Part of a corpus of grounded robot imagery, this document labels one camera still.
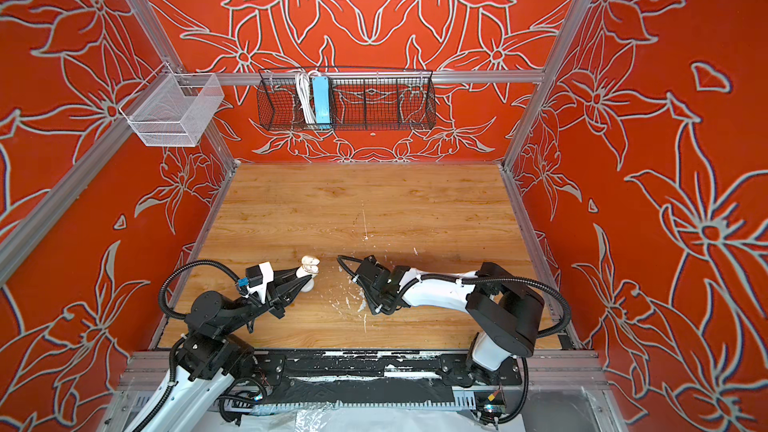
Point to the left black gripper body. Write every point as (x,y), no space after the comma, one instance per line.
(274,305)

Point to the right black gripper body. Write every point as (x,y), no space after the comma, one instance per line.
(374,302)

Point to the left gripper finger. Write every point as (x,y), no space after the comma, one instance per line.
(294,277)
(288,295)

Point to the white earbud charging case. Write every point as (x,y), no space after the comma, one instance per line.
(309,266)

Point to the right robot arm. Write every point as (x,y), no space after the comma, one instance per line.
(512,312)

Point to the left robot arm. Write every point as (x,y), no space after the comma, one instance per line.
(209,366)

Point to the small green circuit board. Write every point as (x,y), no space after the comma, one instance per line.
(495,408)

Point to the blue box in basket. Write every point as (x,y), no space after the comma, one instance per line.
(321,96)

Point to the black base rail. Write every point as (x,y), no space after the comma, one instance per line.
(291,379)

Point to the black wire wall basket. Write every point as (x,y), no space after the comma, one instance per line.
(362,99)

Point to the clear plastic wall bin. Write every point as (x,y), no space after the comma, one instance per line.
(171,109)

